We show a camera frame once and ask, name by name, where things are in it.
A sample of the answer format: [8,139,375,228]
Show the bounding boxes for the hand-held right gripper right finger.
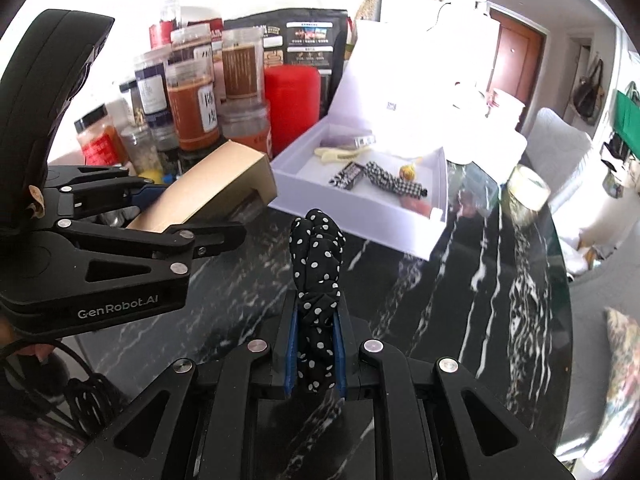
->
[332,305,558,480]

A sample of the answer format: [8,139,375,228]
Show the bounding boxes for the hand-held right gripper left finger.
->
[57,302,301,480]

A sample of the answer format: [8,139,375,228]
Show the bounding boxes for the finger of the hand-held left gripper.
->
[30,222,247,293]
[44,162,171,222]

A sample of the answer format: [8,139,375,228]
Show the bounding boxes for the gold box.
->
[125,140,278,233]

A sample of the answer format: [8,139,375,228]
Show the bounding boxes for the black polka-dot scrunchie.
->
[289,208,346,395]

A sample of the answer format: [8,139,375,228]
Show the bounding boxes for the white gift box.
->
[268,19,493,262]

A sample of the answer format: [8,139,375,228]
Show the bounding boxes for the black printed long box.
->
[328,161,367,191]

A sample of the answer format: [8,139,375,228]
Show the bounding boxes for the black white houndstooth scrunchie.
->
[364,160,428,197]

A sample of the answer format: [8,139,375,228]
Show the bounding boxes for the cream hair claw clip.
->
[314,144,368,165]

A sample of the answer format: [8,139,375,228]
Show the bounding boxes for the green lollipop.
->
[399,157,426,181]

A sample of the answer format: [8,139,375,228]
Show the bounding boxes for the black lid red jar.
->
[74,105,132,166]

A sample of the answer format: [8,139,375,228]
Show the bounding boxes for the small clear jar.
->
[120,122,163,173]

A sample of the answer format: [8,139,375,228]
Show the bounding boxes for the dark label jar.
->
[132,50,173,128]

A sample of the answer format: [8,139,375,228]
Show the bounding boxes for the orange sauce jar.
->
[166,60,221,152]

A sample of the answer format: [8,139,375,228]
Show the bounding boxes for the short red sauce jar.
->
[218,100,272,156]

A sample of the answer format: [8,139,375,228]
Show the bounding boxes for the red label bottle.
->
[148,0,181,51]

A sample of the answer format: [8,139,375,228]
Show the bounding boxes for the red round canister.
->
[263,66,322,161]

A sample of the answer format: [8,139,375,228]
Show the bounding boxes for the clear jar brown label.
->
[221,27,266,103]

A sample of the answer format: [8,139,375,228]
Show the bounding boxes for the clear plastic bag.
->
[447,160,501,211]

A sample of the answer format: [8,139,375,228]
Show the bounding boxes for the beige packing tape roll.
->
[502,164,551,223]

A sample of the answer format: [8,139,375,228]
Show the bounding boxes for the black printed snack bag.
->
[223,8,351,111]

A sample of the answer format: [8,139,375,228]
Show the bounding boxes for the floral printed cushion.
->
[602,307,640,431]

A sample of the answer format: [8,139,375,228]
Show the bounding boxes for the grey covered chair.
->
[520,107,608,241]

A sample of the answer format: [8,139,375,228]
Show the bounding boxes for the round woven mat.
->
[354,0,383,23]

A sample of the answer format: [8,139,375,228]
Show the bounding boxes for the white fridge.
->
[381,0,496,86]

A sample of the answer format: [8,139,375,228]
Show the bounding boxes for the brown entrance door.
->
[487,7,546,126]

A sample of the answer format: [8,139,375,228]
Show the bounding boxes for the dark hanging handbag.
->
[572,60,608,121]

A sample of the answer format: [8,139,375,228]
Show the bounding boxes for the green tote bag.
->
[614,89,640,158]

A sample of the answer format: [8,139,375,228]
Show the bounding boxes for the black coiled cable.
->
[0,337,131,441]

